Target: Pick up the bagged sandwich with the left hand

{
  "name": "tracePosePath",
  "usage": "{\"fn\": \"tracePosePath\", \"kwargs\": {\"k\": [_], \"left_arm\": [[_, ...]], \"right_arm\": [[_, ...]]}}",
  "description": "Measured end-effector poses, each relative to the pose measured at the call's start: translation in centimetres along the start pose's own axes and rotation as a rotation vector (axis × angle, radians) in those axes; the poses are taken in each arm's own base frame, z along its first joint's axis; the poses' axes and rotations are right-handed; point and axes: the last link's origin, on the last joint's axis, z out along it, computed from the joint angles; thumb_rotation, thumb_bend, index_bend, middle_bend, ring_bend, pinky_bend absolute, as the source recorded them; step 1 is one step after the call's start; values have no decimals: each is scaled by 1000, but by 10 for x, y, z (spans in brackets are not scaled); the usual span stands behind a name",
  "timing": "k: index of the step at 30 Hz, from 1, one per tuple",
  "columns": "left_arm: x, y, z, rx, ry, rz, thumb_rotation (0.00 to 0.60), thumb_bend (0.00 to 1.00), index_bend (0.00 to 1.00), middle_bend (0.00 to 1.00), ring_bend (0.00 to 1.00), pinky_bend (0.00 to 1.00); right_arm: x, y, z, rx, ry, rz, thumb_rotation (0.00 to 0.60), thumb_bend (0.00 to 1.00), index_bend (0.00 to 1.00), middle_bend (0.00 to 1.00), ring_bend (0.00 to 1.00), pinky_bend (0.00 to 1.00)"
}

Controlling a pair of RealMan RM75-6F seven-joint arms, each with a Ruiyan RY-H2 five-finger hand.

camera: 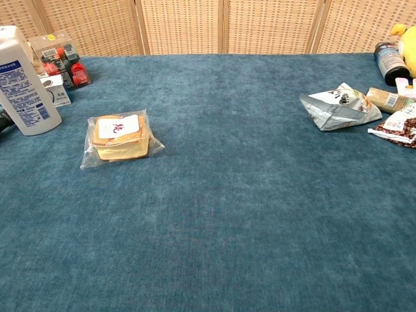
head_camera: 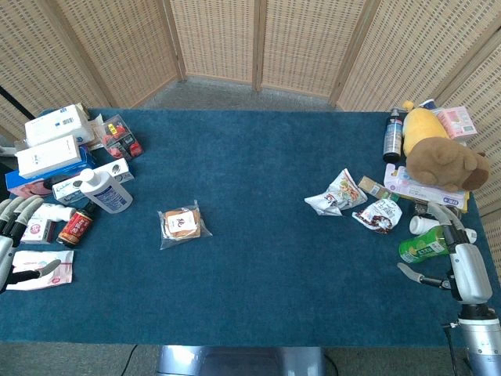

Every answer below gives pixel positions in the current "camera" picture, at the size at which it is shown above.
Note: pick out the bagged bread slices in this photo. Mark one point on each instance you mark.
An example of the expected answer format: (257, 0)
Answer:
(121, 140)

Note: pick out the silver white snack bag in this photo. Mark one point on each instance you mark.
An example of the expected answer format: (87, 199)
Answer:
(338, 109)

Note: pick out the white and brown snack packet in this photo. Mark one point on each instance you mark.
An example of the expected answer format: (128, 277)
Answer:
(398, 128)

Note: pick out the blue velvet tablecloth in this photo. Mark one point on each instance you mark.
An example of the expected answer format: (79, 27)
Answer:
(214, 195)

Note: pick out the woven rattan folding screen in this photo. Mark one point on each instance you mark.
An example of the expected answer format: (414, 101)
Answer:
(208, 24)

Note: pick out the white cookie box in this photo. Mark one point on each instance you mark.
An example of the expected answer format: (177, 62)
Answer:
(58, 92)

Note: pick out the clear box of small bottles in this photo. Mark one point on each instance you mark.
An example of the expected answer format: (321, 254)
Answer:
(61, 58)

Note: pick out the tan wrapped biscuit pack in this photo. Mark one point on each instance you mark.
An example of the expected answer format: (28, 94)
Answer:
(385, 98)

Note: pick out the white lotion bottle blue label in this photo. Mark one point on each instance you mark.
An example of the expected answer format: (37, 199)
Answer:
(23, 87)

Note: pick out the dark bottle with blue label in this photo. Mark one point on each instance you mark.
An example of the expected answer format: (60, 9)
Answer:
(390, 63)

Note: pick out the pink white card package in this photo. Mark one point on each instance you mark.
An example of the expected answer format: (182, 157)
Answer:
(406, 85)

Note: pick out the yellow plush toy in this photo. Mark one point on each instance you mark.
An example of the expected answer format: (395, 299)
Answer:
(408, 48)

